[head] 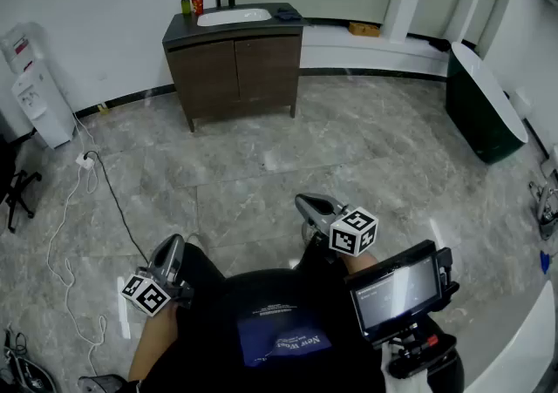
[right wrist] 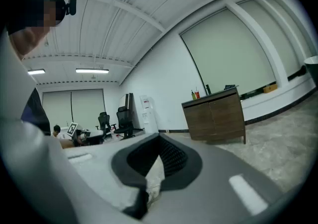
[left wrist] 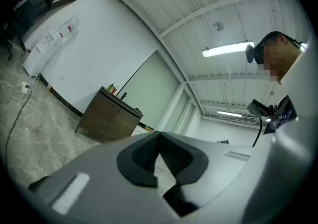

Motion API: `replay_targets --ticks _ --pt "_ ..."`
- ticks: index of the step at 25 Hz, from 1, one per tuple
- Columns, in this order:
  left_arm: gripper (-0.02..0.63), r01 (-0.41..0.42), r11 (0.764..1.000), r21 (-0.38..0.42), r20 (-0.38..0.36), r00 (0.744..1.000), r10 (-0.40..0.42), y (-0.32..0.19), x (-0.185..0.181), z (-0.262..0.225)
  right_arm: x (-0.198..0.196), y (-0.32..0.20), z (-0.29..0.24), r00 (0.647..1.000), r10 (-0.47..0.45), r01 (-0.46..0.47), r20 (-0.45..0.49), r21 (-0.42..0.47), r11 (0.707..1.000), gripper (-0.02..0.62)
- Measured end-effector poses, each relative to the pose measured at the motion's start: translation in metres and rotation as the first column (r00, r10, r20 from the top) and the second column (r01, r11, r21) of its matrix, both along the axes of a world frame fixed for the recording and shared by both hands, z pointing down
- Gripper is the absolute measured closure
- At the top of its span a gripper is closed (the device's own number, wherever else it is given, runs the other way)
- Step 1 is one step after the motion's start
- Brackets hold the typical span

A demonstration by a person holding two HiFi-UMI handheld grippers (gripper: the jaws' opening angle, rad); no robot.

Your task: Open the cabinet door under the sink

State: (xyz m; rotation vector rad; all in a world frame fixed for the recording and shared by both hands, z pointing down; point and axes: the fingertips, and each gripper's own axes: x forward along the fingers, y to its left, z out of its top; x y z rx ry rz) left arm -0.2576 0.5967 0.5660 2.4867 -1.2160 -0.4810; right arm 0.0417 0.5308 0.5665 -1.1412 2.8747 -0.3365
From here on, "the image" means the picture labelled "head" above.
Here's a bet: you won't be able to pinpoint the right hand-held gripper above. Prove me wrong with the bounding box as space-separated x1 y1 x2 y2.
296 193 379 258

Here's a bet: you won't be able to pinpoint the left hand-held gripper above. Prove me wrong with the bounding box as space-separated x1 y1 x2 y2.
120 233 195 318

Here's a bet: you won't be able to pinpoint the person's left forearm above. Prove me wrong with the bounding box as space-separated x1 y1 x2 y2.
128 303 180 383

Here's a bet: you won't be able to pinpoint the person's right forearm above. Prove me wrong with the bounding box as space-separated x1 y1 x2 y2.
344 251 380 274

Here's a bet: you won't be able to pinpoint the brown wooden sink cabinet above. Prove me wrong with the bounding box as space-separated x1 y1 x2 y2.
161 2 310 133

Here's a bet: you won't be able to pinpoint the person's black trousers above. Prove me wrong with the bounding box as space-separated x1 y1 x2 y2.
176 227 350 296

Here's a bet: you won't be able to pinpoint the person's black shirt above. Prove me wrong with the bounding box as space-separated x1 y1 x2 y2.
139 268 466 393

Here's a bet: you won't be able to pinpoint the black smartphone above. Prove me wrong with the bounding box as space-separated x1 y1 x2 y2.
344 240 444 343

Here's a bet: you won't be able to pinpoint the dark green bathtub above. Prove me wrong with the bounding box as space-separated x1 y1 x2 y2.
444 41 529 166

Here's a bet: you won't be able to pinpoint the small yellow wooden box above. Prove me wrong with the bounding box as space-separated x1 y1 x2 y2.
348 21 381 37

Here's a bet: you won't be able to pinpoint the white water dispenser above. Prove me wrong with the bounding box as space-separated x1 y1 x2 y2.
10 58 78 150

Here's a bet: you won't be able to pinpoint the white sink basin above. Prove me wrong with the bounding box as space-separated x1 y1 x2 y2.
196 8 272 27

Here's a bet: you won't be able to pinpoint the chrome faucet hardware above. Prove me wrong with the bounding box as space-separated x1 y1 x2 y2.
528 180 558 241

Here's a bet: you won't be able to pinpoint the black power cable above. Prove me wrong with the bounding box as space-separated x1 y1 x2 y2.
85 149 152 264

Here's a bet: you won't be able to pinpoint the long white power cord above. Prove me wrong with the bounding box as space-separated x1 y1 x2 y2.
45 164 108 379

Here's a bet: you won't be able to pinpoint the short white power cord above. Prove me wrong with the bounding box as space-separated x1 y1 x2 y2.
71 111 98 155

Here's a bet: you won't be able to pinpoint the white chest strap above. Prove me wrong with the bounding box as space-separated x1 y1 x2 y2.
379 341 432 393

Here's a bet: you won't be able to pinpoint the black chest mount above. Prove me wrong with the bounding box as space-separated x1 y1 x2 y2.
374 246 461 380

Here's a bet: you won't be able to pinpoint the black cable bundle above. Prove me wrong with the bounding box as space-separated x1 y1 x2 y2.
0 323 58 393

